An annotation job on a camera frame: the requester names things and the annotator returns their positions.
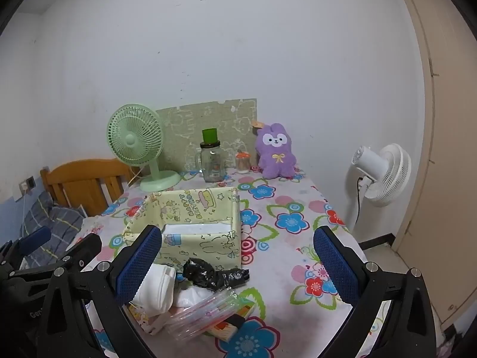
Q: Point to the green orange cartoon tissue pack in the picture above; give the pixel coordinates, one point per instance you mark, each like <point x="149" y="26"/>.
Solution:
<point x="238" y="315"/>

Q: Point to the white standing fan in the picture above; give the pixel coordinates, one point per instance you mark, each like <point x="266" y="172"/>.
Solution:
<point x="387" y="175"/>

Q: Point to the white cloth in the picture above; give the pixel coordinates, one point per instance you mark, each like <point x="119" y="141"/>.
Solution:
<point x="156" y="291"/>

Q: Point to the yellow cartoon tissue pack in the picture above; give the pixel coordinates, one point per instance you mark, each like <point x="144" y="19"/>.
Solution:
<point x="134" y="313"/>

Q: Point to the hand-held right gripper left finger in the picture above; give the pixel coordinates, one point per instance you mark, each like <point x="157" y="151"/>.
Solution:
<point x="139" y="264"/>

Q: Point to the glass jar with green lid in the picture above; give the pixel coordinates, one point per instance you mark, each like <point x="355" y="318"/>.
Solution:
<point x="212" y="164"/>

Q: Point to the purple plush bunny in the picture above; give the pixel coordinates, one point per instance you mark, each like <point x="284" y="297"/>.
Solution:
<point x="275" y="156"/>

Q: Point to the beige wooden door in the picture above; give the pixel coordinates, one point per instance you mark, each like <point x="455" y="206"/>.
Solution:
<point x="451" y="119"/>

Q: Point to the green cartoon wall board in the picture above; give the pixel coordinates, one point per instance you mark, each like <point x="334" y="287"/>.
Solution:
<point x="223" y="119"/>

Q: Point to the grey plaid bedding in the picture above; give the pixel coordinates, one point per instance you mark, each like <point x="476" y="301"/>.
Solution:
<point x="56" y="223"/>

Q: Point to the wall socket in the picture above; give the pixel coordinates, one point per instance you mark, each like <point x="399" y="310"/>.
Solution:
<point x="27" y="184"/>

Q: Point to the black plastic bag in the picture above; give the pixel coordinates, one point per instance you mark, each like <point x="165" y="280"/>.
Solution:
<point x="208" y="278"/>

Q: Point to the green desk fan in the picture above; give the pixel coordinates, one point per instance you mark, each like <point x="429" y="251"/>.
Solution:
<point x="130" y="140"/>

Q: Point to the white plastic bag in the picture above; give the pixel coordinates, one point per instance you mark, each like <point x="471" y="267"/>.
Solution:
<point x="192" y="297"/>

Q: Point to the small jar with orange lid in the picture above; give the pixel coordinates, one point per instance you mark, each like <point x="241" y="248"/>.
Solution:
<point x="242" y="163"/>

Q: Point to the cartoon print storage box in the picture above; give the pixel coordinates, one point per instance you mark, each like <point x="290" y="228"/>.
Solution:
<point x="208" y="238"/>

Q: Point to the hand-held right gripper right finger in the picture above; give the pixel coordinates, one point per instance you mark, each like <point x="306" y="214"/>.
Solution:
<point x="335" y="268"/>

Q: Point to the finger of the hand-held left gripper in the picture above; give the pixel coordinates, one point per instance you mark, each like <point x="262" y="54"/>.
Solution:
<point x="84" y="248"/>
<point x="35" y="238"/>

